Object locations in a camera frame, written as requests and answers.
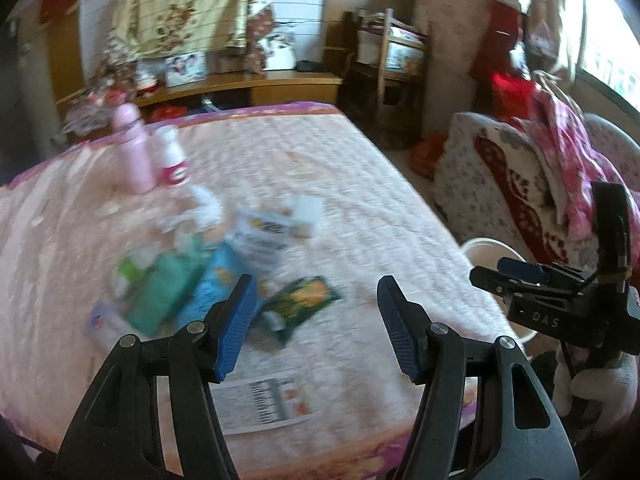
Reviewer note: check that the wooden cabinet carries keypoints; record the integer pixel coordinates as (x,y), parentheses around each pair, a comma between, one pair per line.
(280,85)

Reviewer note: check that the white printed leaflet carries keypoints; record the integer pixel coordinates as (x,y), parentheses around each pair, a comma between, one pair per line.
(265,405)

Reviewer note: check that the red hanging garment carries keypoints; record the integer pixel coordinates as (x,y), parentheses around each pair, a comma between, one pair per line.
(497,35)

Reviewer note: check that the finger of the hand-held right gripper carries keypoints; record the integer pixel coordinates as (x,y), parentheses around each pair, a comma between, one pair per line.
(492,282)
(522,267)

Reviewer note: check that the white tissue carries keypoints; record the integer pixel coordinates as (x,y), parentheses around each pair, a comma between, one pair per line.
(200,210)

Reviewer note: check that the white bag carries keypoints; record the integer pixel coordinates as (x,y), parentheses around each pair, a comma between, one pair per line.
(279,55)

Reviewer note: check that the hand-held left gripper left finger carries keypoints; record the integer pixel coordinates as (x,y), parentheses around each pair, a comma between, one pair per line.
(234,332)

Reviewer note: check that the white plastic bucket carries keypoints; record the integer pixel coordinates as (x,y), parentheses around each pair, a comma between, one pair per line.
(487,251)

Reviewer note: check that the dark green yellow packet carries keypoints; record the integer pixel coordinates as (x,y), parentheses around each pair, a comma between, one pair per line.
(300,305)

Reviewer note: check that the yellow floral hanging cloth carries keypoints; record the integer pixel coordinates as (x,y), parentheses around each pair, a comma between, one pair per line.
(185,5)

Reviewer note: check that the wooden chair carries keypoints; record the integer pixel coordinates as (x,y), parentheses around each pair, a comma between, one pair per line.
(395,60)

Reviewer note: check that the small white paper piece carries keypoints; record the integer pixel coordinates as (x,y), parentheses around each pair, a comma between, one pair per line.
(306,212)

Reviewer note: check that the red item under cabinet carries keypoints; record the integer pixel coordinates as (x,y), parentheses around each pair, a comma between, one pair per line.
(167,113)

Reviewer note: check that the white snack packet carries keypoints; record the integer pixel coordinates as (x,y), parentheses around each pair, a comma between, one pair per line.
(260,240)

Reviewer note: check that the white bottle pink label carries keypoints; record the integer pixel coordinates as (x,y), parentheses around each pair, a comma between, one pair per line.
(171,160)

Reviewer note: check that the blue snack packet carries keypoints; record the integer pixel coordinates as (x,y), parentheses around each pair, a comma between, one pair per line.
(215,280)

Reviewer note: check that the pink plastic bottle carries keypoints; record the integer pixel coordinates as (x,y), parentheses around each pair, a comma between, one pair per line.
(134,150)

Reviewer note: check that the armchair with floral cover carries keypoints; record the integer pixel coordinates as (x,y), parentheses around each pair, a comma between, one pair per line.
(475,175)

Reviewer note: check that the window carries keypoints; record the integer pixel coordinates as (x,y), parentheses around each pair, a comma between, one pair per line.
(610,35)

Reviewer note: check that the red bag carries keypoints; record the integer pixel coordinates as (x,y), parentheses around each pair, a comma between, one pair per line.
(510,92)

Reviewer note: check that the clear plastic wrapped bundle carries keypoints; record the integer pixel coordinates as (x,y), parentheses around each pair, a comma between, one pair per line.
(90,110)

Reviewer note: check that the red item on floor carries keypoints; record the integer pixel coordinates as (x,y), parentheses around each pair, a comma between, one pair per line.
(427,155)

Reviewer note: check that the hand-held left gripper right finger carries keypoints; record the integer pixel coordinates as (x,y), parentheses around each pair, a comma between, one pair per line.
(397,332)

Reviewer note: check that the small black object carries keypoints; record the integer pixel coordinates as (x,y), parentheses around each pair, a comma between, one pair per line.
(307,65)

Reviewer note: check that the framed photo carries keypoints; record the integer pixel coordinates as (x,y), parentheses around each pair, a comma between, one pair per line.
(185,69)

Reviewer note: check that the clear plastic packet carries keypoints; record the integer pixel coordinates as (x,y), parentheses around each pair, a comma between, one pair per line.
(110,322)

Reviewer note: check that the pink floral cloth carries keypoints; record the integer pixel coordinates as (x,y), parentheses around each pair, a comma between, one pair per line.
(575,160)

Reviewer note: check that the person's right hand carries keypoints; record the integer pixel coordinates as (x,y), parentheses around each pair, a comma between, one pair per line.
(600,390)

